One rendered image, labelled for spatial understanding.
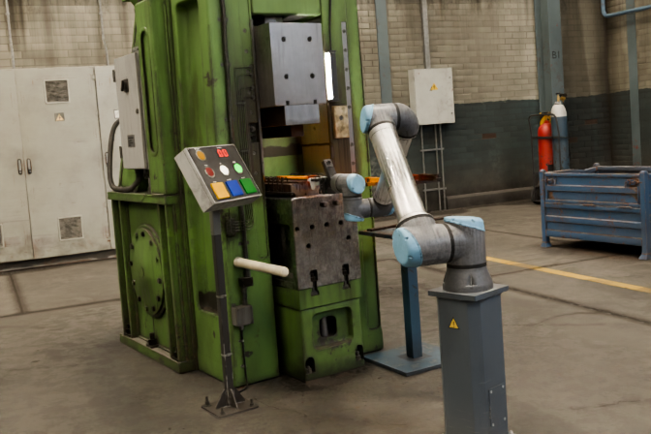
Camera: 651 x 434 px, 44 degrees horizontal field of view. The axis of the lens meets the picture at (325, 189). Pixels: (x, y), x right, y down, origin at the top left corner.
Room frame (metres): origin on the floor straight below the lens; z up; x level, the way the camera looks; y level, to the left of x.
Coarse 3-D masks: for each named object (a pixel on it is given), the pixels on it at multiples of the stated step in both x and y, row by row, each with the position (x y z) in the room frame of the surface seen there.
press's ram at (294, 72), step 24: (264, 24) 3.92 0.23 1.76; (288, 24) 3.95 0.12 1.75; (312, 24) 4.02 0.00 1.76; (264, 48) 3.94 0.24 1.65; (288, 48) 3.94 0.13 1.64; (312, 48) 4.02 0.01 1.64; (264, 72) 3.95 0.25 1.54; (288, 72) 3.93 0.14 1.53; (312, 72) 4.01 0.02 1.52; (264, 96) 3.97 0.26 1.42; (288, 96) 3.93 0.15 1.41; (312, 96) 4.01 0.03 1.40
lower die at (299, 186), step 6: (270, 180) 4.19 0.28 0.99; (288, 180) 4.08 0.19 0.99; (294, 180) 4.04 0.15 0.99; (300, 180) 4.01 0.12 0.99; (306, 180) 3.97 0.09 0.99; (270, 186) 4.08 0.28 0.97; (276, 186) 4.03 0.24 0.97; (288, 186) 3.93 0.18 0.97; (294, 186) 3.93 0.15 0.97; (300, 186) 3.95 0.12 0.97; (306, 186) 3.97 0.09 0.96; (318, 186) 4.00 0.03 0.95; (294, 192) 3.93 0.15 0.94; (300, 192) 3.95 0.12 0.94; (306, 192) 3.96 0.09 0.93; (312, 192) 3.98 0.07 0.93; (318, 192) 4.00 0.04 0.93
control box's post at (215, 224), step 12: (216, 216) 3.58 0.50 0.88; (216, 228) 3.58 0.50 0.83; (216, 240) 3.58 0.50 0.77; (216, 252) 3.58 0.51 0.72; (216, 264) 3.58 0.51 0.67; (216, 276) 3.59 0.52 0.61; (216, 288) 3.59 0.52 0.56; (228, 324) 3.59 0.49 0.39; (228, 336) 3.59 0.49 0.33; (228, 348) 3.59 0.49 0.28; (228, 360) 3.58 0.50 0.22; (228, 372) 3.58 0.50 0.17; (228, 384) 3.58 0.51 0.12; (228, 396) 3.58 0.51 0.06
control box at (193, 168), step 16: (224, 144) 3.67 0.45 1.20; (176, 160) 3.47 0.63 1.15; (192, 160) 3.43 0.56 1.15; (208, 160) 3.51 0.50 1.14; (224, 160) 3.60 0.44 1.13; (240, 160) 3.69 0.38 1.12; (192, 176) 3.43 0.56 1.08; (208, 176) 3.44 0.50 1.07; (224, 176) 3.52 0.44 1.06; (240, 176) 3.61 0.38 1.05; (208, 192) 3.38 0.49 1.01; (208, 208) 3.39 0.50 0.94; (224, 208) 3.52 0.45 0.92
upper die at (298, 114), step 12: (264, 108) 4.08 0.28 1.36; (276, 108) 3.98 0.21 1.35; (288, 108) 3.93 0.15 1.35; (300, 108) 3.97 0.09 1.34; (312, 108) 4.00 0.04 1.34; (264, 120) 4.08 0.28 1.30; (276, 120) 3.99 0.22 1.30; (288, 120) 3.92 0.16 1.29; (300, 120) 3.96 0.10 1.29; (312, 120) 4.00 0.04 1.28
